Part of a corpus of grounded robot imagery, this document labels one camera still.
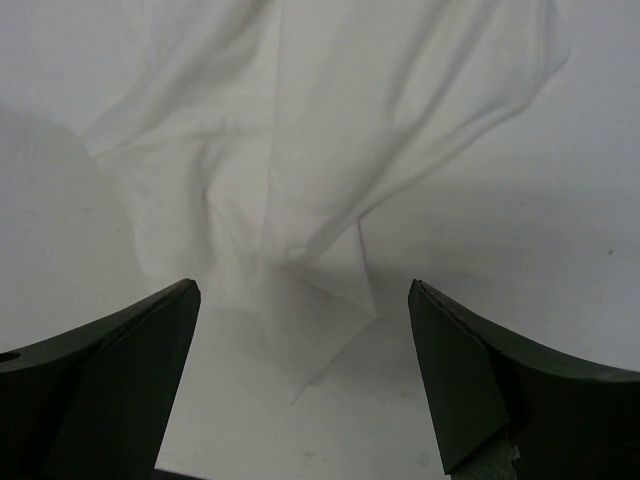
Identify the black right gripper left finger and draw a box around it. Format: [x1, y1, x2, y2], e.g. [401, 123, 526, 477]
[1, 279, 200, 480]

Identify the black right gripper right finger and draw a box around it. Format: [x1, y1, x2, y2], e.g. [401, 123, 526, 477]
[408, 280, 639, 479]

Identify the white t shirt robot print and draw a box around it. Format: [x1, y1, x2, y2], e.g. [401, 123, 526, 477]
[81, 1, 569, 398]

